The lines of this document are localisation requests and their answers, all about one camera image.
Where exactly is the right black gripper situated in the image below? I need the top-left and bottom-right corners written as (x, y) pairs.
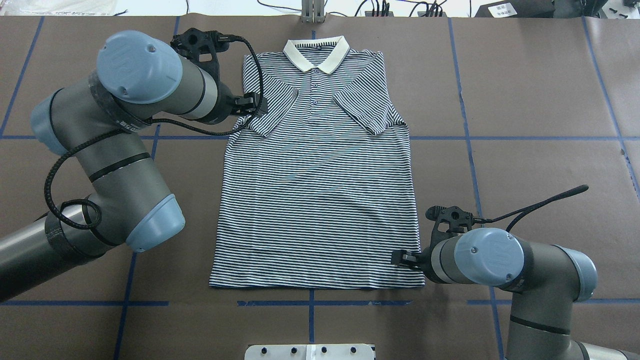
top-left (391, 240), bottom-right (446, 284)

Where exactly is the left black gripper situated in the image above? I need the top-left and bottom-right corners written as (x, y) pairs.
top-left (210, 82), bottom-right (269, 125)

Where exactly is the striped polo shirt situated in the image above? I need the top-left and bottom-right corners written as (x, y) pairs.
top-left (208, 35), bottom-right (425, 290)

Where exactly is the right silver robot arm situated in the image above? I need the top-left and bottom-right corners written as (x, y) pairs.
top-left (390, 227), bottom-right (639, 360)

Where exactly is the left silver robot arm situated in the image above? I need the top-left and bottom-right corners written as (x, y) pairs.
top-left (1, 28), bottom-right (268, 302)

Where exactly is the white mounting column base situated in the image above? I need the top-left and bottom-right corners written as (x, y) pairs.
top-left (244, 343), bottom-right (377, 360)

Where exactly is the far black terminal block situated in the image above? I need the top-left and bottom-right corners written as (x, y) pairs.
top-left (363, 0), bottom-right (393, 18)

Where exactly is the clear plastic bag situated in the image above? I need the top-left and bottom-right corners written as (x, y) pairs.
top-left (3, 0), bottom-right (117, 16)

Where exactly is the black box with label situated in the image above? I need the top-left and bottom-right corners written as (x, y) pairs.
top-left (473, 0), bottom-right (586, 19)

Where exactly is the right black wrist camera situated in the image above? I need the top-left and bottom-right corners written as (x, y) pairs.
top-left (425, 205), bottom-right (475, 249)

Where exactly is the right black camera cable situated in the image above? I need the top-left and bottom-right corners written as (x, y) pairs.
top-left (470, 184), bottom-right (590, 234)

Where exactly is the black camera cable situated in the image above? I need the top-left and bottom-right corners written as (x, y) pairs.
top-left (470, 184), bottom-right (590, 234)
top-left (44, 33), bottom-right (265, 231)

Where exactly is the aluminium frame post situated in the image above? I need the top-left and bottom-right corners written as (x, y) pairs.
top-left (300, 0), bottom-right (327, 24)

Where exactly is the left black camera cable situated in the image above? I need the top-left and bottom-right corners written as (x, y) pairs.
top-left (44, 33), bottom-right (265, 231)

